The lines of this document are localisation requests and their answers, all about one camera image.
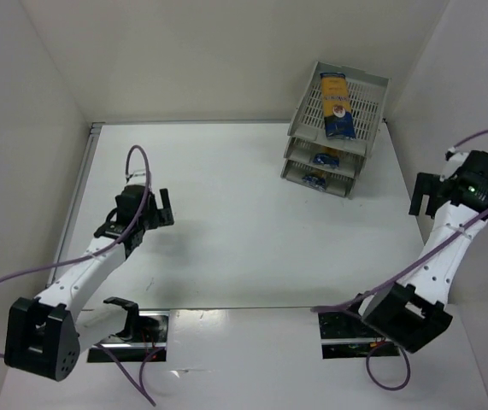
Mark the spaghetti bag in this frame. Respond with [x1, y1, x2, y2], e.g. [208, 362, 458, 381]
[312, 148, 340, 169]
[302, 171, 328, 192]
[320, 73, 356, 139]

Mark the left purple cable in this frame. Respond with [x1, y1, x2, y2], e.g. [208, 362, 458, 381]
[0, 145, 157, 407]

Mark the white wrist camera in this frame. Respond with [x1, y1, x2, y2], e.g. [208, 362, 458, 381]
[439, 147, 469, 181]
[126, 169, 150, 184]

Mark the purple cable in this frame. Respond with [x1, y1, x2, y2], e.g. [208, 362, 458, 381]
[309, 126, 488, 391]
[0, 145, 157, 407]

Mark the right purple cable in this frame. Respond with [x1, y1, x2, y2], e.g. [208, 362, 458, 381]
[309, 126, 488, 391]

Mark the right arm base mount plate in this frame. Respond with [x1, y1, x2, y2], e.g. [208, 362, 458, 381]
[318, 313, 400, 360]

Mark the grey three-tier tray shelf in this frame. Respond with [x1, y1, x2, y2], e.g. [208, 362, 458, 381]
[281, 61, 391, 198]

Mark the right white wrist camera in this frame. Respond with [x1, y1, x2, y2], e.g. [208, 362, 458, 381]
[439, 147, 469, 181]

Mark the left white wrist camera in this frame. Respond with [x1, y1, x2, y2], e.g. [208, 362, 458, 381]
[126, 169, 150, 184]

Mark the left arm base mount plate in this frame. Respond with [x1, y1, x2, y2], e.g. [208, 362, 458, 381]
[100, 310, 170, 363]

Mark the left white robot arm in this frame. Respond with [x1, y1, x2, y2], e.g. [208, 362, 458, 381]
[3, 184, 174, 381]

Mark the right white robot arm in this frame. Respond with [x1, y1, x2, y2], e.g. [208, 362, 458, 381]
[359, 150, 488, 353]

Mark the aluminium table edge rail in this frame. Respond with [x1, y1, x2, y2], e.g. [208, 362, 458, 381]
[45, 122, 104, 288]

